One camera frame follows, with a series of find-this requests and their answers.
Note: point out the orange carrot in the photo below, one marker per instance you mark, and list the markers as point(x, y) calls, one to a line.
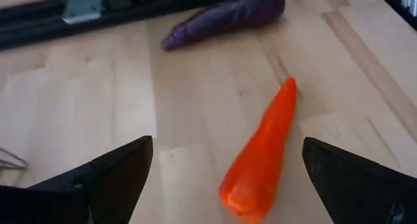
point(257, 165)

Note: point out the silver mounting bracket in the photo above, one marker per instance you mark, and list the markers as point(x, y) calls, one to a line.
point(83, 6)

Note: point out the black aluminium table frame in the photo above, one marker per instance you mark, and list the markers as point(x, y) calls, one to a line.
point(32, 28)

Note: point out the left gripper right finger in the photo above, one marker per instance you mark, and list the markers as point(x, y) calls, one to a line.
point(358, 194)

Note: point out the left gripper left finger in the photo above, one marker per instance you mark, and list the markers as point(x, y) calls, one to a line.
point(97, 191)

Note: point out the purple eggplant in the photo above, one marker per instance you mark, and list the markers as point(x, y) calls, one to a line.
point(224, 19)

